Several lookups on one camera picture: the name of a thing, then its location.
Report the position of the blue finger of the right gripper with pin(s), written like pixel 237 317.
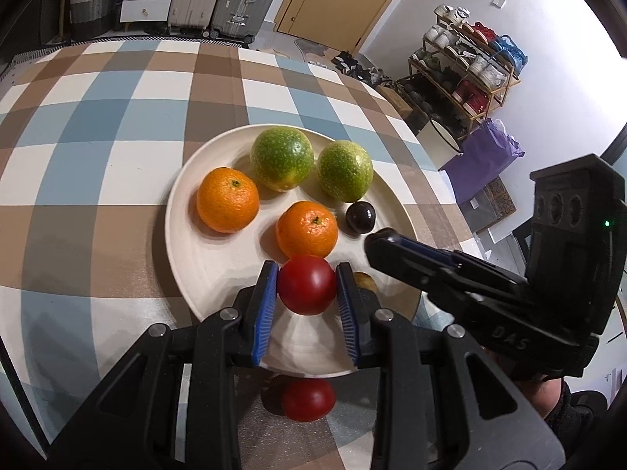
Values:
pixel 469 285
pixel 441 256

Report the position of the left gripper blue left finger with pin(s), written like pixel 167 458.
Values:
pixel 129 420

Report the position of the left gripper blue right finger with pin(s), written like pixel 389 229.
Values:
pixel 442 402

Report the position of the small brown kiwi fruit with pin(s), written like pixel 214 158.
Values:
pixel 365 282

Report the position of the red tomato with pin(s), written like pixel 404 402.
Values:
pixel 307 400
pixel 306 285

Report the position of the green citrus fruit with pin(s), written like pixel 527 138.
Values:
pixel 345 170
pixel 282 157

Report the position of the orange mandarin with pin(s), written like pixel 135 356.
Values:
pixel 307 229
pixel 227 200

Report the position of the person's right hand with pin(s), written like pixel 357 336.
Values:
pixel 543 395

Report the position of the purple bag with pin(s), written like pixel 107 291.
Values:
pixel 486 153

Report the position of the cardboard box on floor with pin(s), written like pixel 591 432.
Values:
pixel 400 105

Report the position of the wooden shoe rack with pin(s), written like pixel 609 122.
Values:
pixel 462 72

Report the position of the checkered tablecloth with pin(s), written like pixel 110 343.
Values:
pixel 92 139

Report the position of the woven laundry basket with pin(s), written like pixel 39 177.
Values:
pixel 90 18

